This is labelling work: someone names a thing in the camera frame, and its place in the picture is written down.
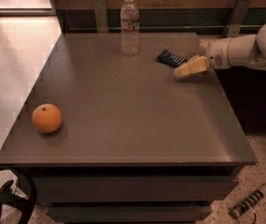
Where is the upper grey drawer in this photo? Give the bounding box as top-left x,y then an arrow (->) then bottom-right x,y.
34,176 -> 238,203

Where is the dark blue rxbar wrapper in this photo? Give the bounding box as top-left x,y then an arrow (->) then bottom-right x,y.
157,49 -> 188,67

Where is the metal rail bracket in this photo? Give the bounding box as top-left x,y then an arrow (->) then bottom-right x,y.
93,0 -> 108,33
222,0 -> 251,38

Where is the clear plastic water bottle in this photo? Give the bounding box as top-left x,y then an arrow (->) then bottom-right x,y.
120,0 -> 139,56

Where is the right metal rail bracket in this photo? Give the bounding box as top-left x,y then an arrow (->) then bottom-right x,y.
222,0 -> 251,38

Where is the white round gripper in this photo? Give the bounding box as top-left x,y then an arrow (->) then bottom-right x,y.
174,38 -> 231,77

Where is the grey drawer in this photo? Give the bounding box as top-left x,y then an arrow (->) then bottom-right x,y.
47,206 -> 211,223
34,176 -> 238,203

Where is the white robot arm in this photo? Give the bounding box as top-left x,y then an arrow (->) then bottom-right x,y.
175,24 -> 266,78

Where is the left metal rail bracket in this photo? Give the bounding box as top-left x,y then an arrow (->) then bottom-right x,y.
93,0 -> 108,33

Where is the orange fruit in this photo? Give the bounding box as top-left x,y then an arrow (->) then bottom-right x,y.
32,104 -> 62,133

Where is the grey power strip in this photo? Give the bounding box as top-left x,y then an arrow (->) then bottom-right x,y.
229,183 -> 266,219

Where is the lower grey drawer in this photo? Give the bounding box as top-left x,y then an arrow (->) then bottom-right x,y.
47,206 -> 211,223

